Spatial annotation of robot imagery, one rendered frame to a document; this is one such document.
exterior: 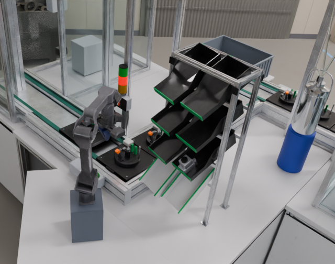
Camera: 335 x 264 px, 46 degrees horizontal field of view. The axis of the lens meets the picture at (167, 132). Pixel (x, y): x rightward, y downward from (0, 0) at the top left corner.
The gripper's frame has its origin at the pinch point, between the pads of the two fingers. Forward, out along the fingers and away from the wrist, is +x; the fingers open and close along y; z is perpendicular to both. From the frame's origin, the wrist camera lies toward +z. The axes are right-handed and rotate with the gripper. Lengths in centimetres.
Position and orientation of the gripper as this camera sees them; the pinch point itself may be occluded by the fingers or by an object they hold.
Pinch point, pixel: (107, 134)
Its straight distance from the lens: 185.4
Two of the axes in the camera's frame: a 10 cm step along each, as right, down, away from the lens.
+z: 6.7, -3.7, 6.5
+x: -1.1, 8.1, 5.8
